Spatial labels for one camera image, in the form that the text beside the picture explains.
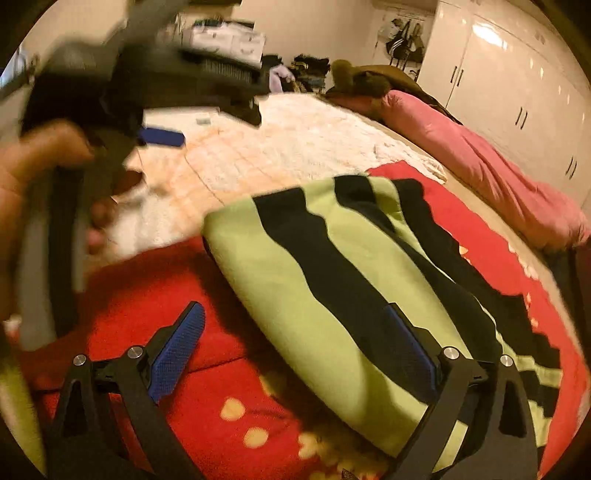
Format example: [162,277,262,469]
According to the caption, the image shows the red white printed blanket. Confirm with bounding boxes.
[0,92,591,480]

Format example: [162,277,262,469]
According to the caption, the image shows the pile of dark clothes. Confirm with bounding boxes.
[263,54,333,95]

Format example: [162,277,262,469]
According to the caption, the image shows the person's left hand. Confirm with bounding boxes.
[0,120,145,319]

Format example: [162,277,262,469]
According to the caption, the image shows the white drawer cabinet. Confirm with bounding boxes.
[178,18,267,68]

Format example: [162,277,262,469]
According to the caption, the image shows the hanging bags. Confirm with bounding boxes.
[378,18,426,70]

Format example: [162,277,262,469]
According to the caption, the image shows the brown fur-trimmed coat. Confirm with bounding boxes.
[325,59,462,125]

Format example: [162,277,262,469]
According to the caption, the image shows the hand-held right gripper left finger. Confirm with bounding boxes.
[44,301,207,480]

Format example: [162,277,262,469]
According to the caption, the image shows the pink duvet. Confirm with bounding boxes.
[381,90,591,252]

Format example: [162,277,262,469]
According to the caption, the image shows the white wardrobe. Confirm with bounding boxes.
[416,0,591,199]

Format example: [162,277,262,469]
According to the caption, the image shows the green black striped sweater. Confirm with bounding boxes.
[203,174,564,472]

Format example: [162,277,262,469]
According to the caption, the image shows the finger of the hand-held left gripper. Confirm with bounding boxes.
[99,124,186,151]

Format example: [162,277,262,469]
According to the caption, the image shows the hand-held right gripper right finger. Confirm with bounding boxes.
[382,302,541,480]

